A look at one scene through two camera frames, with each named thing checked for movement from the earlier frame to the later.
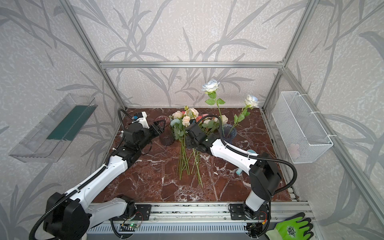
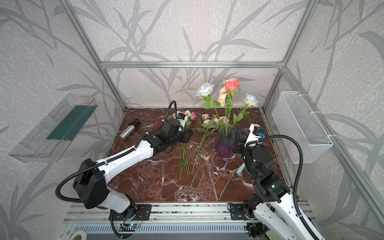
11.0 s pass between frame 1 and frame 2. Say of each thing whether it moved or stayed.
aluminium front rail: stayed
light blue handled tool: stayed
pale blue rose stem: moved
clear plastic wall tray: stayed
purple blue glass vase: stayed
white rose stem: stayed
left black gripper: moved
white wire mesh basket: stayed
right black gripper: moved
